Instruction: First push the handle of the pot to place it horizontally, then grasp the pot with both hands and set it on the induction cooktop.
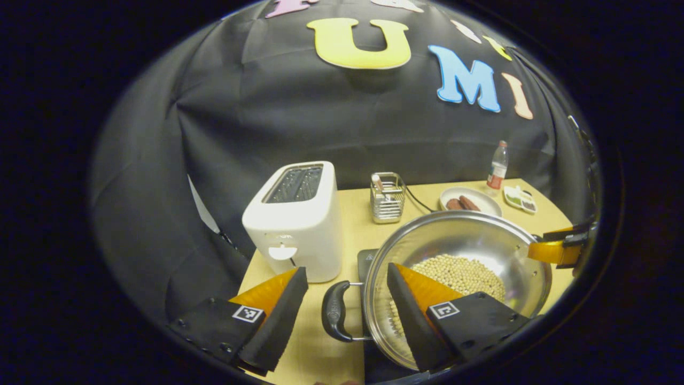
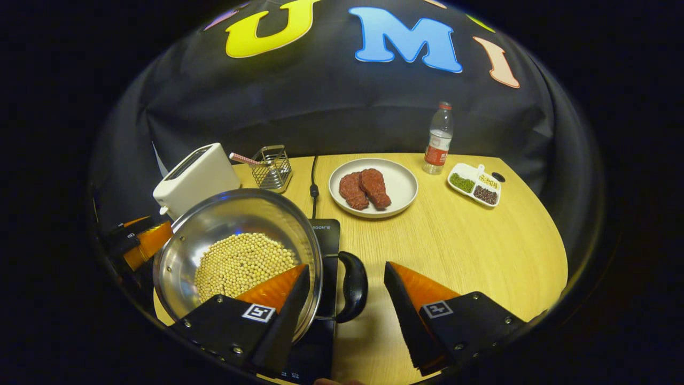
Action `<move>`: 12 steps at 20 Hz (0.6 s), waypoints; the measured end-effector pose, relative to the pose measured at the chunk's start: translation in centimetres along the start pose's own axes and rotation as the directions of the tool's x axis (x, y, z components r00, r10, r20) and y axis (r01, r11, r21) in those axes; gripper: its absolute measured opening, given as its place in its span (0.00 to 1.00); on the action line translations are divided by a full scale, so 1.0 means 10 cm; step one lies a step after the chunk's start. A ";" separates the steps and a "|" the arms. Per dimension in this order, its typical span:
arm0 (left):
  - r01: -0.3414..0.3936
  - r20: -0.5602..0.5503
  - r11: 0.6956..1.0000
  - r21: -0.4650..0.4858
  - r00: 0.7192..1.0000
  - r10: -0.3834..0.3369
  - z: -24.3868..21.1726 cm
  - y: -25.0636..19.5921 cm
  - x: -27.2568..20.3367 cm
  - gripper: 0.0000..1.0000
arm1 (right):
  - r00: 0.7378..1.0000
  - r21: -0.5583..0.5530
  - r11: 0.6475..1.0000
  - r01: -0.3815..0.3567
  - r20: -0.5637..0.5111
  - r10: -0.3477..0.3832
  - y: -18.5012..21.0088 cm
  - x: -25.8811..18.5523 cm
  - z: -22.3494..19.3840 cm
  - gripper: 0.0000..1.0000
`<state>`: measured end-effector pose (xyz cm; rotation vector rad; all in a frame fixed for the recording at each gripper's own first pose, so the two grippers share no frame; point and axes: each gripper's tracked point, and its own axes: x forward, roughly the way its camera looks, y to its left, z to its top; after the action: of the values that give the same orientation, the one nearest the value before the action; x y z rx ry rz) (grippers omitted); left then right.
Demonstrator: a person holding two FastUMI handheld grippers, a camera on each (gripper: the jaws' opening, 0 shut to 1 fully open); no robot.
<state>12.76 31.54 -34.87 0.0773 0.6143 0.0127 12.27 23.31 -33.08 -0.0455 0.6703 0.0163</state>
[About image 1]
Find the white divided dish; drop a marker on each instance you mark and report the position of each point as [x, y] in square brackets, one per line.
[521, 200]

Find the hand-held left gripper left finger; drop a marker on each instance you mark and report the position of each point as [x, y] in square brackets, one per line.
[280, 326]

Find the stainless steel pot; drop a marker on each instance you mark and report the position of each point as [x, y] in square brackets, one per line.
[454, 235]

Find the white toaster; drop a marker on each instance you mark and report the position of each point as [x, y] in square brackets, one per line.
[299, 235]

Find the white oval plate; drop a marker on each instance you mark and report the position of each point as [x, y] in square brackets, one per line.
[481, 197]

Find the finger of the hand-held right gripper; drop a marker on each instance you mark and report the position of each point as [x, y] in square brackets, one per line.
[553, 252]
[566, 234]

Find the metal stand pole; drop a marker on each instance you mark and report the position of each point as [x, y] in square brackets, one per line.
[582, 139]

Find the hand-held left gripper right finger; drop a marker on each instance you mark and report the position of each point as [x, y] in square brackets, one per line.
[409, 321]

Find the plastic water bottle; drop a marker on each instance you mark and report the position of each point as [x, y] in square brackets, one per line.
[497, 171]

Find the black induction cooktop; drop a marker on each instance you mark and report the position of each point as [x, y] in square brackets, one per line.
[368, 258]

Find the pile of soybeans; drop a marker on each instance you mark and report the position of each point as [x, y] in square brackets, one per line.
[459, 272]

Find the brown meat piece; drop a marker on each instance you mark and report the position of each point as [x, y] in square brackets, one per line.
[470, 203]
[454, 204]

